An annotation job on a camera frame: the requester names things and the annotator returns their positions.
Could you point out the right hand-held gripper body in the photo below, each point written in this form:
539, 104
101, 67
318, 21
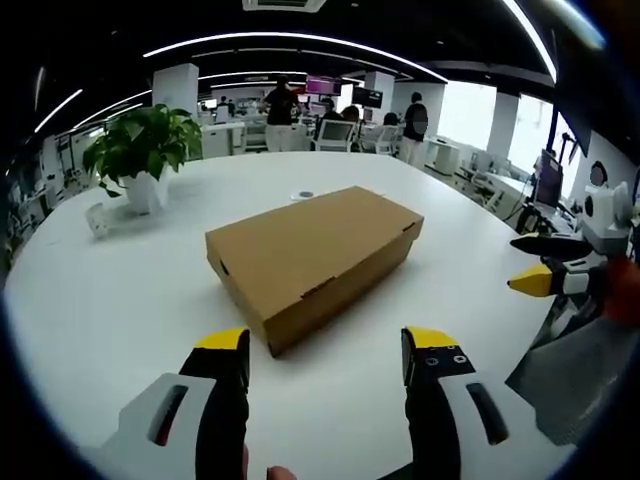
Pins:
605, 215

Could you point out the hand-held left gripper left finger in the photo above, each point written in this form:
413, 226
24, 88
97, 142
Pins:
145, 415

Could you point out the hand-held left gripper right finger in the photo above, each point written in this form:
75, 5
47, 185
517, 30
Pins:
460, 420

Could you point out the brown cardboard shoe box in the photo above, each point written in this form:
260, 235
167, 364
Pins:
300, 250

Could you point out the person's right hand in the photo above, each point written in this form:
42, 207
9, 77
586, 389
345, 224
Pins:
624, 292

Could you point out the person's left hand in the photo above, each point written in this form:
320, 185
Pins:
280, 474

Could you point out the dark desk monitor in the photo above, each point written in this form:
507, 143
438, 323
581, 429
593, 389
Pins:
548, 182

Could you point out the long ceiling light strip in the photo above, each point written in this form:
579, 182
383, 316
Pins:
532, 35
280, 37

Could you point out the small white figurine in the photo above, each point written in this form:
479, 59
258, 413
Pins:
98, 220

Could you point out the white mesh office chair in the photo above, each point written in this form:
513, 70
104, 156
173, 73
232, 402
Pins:
334, 135

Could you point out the potted green plant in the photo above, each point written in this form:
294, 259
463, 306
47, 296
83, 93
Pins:
142, 145

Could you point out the pink lit monitor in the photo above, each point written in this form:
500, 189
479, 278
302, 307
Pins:
323, 85

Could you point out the white office desk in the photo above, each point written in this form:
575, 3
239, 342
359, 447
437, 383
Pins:
223, 141

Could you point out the ceiling air vent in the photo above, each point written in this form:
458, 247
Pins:
283, 4

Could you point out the dark wall monitor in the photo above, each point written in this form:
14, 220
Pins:
368, 96

